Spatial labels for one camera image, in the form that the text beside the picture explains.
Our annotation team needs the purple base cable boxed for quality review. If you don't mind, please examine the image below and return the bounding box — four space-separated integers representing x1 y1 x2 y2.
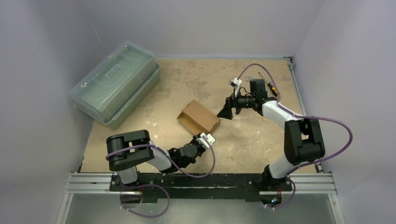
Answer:
119 184 171 218

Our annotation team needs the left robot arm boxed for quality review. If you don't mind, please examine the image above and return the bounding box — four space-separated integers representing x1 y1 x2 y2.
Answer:
105 130 216 191

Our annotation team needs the yellow black screwdriver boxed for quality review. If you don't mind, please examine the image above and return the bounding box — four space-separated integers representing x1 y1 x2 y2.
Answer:
258 72 278 97

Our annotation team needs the brown cardboard box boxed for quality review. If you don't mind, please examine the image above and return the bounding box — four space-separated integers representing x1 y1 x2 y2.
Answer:
177 100 221 135

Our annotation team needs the clear plastic storage box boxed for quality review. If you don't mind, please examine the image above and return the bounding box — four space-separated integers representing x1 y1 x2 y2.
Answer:
69 41 160 130

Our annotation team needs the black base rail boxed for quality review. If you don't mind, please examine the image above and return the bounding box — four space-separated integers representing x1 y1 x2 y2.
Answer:
110 173 293 205

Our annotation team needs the aluminium frame rail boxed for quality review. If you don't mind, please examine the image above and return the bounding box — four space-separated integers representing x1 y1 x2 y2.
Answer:
56 173 149 224

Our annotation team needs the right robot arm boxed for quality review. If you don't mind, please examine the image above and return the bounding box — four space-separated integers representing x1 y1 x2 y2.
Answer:
217 78 325 190

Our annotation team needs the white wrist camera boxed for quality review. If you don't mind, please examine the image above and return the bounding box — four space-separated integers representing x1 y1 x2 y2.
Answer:
197 133 216 149
229 77 242 97

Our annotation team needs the silver wrench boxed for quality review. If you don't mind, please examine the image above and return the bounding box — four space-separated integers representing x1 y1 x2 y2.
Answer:
245 76 258 82

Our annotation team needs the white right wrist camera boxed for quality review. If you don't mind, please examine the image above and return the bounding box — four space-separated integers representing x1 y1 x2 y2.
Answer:
229 77 242 97

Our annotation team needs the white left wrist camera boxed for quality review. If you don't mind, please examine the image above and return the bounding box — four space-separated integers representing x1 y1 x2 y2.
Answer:
197 133 216 149

